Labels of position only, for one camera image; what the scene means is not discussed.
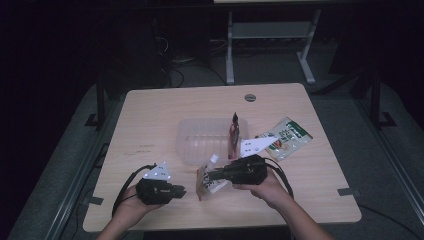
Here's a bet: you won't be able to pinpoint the red and black snack packet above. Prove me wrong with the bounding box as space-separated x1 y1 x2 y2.
228 112 241 160

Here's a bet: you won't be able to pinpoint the black floor cable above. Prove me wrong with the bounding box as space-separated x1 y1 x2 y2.
358 203 424 240

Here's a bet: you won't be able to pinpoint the person's right hand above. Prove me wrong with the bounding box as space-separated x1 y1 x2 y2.
232 168 294 211

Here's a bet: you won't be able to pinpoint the clear plastic container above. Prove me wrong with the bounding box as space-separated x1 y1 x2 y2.
175 117 251 167

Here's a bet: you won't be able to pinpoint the green and white snack packet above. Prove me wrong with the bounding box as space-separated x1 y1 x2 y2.
254 116 314 162

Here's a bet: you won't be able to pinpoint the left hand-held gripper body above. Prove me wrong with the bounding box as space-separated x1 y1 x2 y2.
136 162 174 205

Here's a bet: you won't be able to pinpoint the white desk frame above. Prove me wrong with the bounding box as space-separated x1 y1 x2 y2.
213 0 323 86

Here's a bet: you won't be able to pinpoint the grey tape strip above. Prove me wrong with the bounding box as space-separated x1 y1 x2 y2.
337 187 362 198
81 195 104 206

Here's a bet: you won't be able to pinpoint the left hand-held gripper black cable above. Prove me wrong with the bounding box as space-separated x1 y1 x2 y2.
111 163 158 218

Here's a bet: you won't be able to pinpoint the hand-held gripper black cable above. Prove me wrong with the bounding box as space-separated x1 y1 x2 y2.
263 157 295 199
111 163 158 218

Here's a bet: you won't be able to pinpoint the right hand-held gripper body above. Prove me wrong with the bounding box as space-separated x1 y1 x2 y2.
228 136 279 185

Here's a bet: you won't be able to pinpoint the black metal stand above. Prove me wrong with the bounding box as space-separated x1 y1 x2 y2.
84 73 108 129
369 69 398 129

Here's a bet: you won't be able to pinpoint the black floor cables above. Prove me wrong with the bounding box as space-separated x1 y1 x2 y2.
156 33 228 88

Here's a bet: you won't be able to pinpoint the right hand-held gripper black cable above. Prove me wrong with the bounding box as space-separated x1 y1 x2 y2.
263 157 295 199

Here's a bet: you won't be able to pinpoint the person's left hand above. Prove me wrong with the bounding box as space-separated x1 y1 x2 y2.
115 184 164 223

